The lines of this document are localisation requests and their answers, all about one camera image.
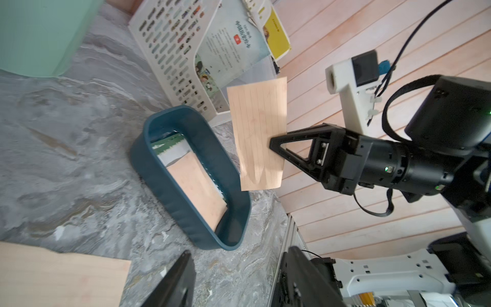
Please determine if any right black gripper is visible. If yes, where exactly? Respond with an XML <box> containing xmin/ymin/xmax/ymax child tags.
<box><xmin>269</xmin><ymin>124</ymin><xmax>462</xmax><ymax>196</ymax></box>

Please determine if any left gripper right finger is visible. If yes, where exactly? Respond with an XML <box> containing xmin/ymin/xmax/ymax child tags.
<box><xmin>276</xmin><ymin>246</ymin><xmax>345</xmax><ymax>307</ymax></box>

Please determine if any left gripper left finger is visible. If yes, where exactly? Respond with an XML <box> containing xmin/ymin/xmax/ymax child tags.
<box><xmin>141</xmin><ymin>250</ymin><xmax>196</xmax><ymax>307</ymax></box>

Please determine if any brown stationery paper sheet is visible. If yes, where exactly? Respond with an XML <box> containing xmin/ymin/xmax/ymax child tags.
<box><xmin>227</xmin><ymin>78</ymin><xmax>288</xmax><ymax>191</ymax></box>

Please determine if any dark teal storage box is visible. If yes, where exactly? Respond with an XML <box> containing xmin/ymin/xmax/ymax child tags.
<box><xmin>130</xmin><ymin>106</ymin><xmax>251</xmax><ymax>251</ymax></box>

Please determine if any brown paper stack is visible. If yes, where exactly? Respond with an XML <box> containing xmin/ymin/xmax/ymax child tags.
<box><xmin>167</xmin><ymin>152</ymin><xmax>227</xmax><ymax>231</ymax></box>

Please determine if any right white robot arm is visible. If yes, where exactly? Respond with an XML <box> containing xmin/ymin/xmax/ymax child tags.
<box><xmin>269</xmin><ymin>75</ymin><xmax>490</xmax><ymax>306</ymax></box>

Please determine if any yellow book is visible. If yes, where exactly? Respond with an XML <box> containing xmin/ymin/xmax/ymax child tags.
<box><xmin>243</xmin><ymin>0</ymin><xmax>291</xmax><ymax>62</ymax></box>

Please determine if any illustrated booklet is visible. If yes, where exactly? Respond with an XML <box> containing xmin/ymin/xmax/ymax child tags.
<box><xmin>195</xmin><ymin>1</ymin><xmax>270</xmax><ymax>113</ymax></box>

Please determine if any white plastic file organizer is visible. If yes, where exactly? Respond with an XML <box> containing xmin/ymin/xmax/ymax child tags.
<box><xmin>128</xmin><ymin>0</ymin><xmax>277</xmax><ymax>127</ymax></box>

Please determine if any mint green pen cup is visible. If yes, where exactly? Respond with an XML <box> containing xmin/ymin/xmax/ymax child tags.
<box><xmin>1</xmin><ymin>0</ymin><xmax>104</xmax><ymax>78</ymax></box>

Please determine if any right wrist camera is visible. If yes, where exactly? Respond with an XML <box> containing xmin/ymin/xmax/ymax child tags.
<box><xmin>326</xmin><ymin>50</ymin><xmax>391</xmax><ymax>135</ymax></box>

